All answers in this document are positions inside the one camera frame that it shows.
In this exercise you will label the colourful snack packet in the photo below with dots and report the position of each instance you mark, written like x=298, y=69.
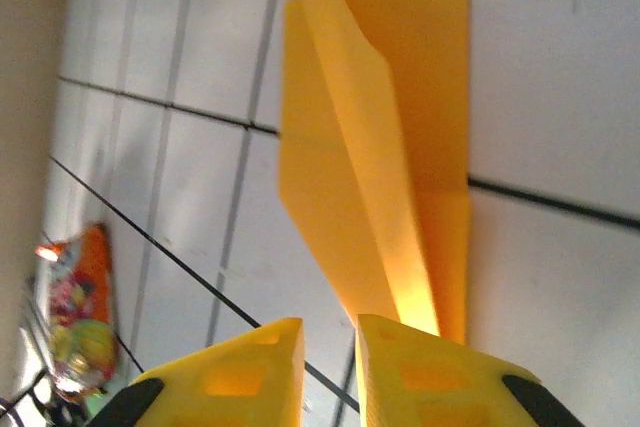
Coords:
x=85, y=297

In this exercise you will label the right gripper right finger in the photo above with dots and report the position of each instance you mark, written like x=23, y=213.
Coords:
x=425, y=387

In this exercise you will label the orange square cloth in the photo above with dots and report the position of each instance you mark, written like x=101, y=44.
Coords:
x=400, y=97

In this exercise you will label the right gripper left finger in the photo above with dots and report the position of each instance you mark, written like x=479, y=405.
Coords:
x=240, y=387

